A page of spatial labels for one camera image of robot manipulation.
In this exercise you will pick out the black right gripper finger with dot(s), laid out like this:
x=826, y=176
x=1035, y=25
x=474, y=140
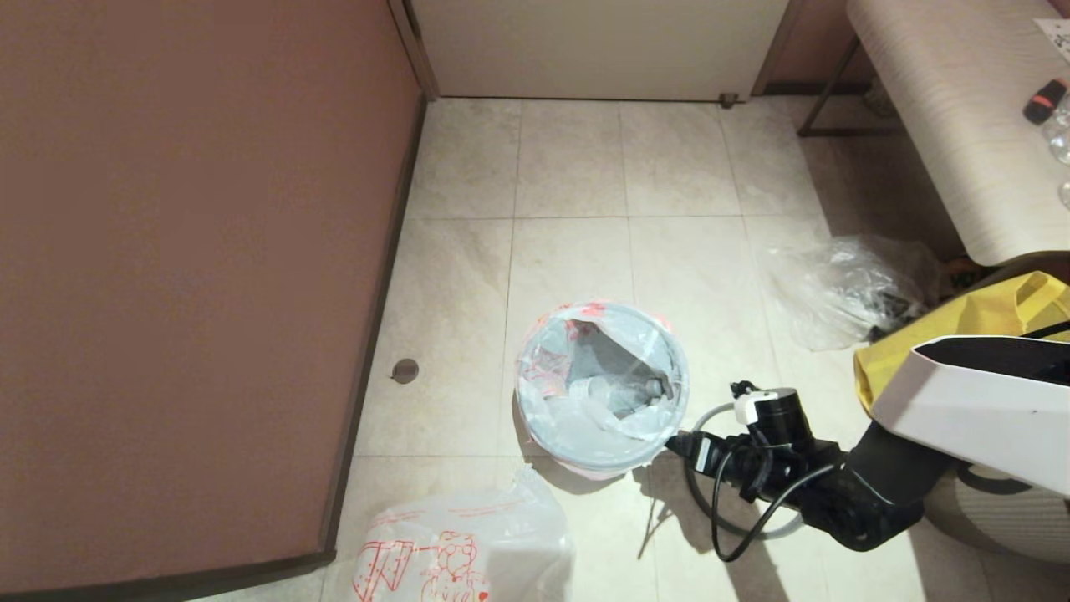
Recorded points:
x=690, y=451
x=685, y=439

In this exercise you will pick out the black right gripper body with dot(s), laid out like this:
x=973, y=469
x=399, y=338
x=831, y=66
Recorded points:
x=752, y=468

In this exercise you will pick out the white plastic bag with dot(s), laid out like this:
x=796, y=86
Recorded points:
x=568, y=426

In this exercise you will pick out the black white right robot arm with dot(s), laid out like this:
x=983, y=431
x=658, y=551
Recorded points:
x=986, y=410

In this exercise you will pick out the clear crumpled plastic bag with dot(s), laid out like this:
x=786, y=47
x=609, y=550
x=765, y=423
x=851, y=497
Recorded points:
x=836, y=284

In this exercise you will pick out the new white red-printed bag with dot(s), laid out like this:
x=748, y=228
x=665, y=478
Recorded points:
x=501, y=535

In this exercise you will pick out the yellow fabric bag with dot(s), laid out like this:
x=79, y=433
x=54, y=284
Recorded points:
x=961, y=313

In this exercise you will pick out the clear plastic bottle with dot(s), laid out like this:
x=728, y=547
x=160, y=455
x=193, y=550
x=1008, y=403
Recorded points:
x=1062, y=138
x=602, y=389

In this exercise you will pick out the beige ribbed round ottoman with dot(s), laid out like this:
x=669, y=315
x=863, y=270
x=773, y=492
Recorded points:
x=1003, y=518

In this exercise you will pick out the round metal floor door stop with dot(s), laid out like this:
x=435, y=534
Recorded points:
x=405, y=370

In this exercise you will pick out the small metal door stopper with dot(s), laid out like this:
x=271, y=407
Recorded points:
x=727, y=100

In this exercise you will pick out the white door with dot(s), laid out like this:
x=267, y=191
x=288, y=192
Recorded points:
x=602, y=42

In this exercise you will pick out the clear drinking glass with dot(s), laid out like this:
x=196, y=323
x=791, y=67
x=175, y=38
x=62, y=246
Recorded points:
x=1066, y=196

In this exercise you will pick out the black orange marker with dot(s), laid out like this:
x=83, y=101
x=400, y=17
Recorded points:
x=1045, y=99

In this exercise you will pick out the white printed paper sheet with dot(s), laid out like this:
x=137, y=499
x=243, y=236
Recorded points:
x=1057, y=33

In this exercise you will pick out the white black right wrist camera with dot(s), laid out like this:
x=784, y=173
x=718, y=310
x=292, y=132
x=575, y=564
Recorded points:
x=782, y=414

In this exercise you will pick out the dark metal table leg frame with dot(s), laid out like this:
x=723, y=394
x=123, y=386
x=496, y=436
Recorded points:
x=844, y=131

